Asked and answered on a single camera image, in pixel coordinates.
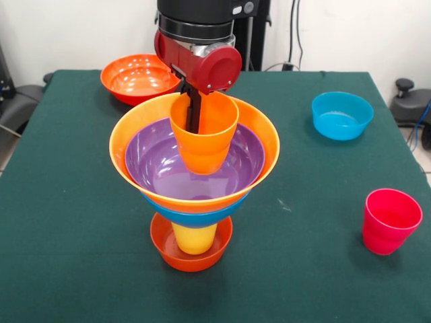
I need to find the grey black floor base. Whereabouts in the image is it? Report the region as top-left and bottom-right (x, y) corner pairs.
(389, 78), (431, 151)
(0, 72), (55, 135)

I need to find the blue cable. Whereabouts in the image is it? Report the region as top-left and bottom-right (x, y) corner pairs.
(407, 100), (431, 149)

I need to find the small red bowl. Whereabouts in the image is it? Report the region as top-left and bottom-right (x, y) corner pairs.
(150, 212), (234, 273)

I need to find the black wall cable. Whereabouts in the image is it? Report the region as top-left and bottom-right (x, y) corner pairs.
(262, 0), (306, 72)

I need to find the orange cup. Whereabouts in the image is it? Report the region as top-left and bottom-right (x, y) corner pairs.
(170, 91), (240, 175)

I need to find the pink cup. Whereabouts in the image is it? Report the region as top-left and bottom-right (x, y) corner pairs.
(362, 188), (424, 256)

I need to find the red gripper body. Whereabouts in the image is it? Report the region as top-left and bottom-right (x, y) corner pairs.
(154, 30), (243, 96)

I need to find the large blue bowl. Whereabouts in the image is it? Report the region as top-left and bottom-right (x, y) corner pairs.
(139, 191), (252, 228)

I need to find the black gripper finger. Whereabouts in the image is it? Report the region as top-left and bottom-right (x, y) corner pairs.
(185, 89), (205, 135)
(179, 79), (193, 102)

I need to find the purple bowl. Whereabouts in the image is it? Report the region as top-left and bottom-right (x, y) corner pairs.
(124, 117), (267, 201)

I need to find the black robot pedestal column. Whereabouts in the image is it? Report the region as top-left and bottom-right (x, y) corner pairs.
(154, 0), (272, 71)

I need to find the small blue bowl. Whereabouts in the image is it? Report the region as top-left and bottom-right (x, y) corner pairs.
(310, 91), (374, 141)

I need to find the large orange bowl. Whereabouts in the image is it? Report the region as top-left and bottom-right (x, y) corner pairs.
(109, 91), (281, 213)

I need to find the large red bowl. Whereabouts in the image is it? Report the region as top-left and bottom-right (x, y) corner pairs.
(100, 53), (183, 106)

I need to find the yellow cup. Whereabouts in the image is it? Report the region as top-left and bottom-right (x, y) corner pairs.
(171, 221), (218, 255)

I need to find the black computer tower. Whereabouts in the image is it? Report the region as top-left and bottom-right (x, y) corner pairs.
(0, 43), (16, 100)

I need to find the dark green tablecloth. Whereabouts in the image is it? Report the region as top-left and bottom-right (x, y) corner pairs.
(0, 69), (431, 323)

